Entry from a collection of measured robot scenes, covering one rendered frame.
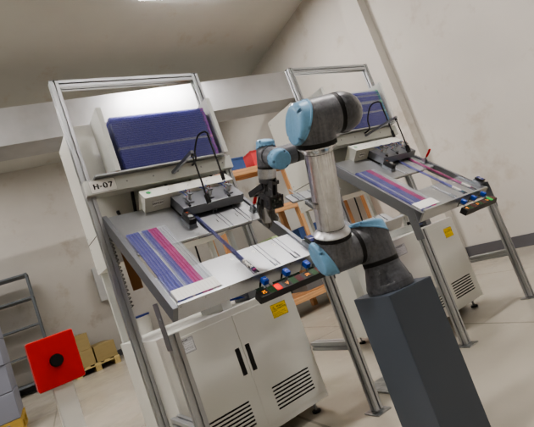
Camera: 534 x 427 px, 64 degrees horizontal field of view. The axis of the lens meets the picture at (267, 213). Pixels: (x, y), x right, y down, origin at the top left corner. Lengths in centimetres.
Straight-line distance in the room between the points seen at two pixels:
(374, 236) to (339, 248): 13
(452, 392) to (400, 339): 22
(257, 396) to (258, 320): 33
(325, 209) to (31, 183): 894
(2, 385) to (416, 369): 446
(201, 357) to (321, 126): 114
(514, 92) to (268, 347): 362
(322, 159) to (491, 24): 389
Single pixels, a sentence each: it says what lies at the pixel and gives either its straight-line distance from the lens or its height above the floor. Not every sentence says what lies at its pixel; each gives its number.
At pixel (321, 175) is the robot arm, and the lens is 124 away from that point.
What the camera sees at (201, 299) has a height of 72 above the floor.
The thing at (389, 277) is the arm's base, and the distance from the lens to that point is 137.
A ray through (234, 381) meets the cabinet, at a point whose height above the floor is 33.
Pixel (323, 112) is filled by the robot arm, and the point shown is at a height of 109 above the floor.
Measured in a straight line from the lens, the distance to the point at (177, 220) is 206.
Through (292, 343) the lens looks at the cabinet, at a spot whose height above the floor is 36.
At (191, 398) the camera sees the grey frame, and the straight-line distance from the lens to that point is 160.
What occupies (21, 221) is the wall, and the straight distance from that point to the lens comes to 973.
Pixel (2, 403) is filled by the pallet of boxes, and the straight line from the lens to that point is 528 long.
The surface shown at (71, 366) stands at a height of 66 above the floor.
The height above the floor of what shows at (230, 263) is 81.
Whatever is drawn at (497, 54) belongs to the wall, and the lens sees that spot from 494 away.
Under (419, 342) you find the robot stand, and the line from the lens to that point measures 138.
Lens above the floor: 77
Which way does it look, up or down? 6 degrees up
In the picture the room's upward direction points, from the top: 20 degrees counter-clockwise
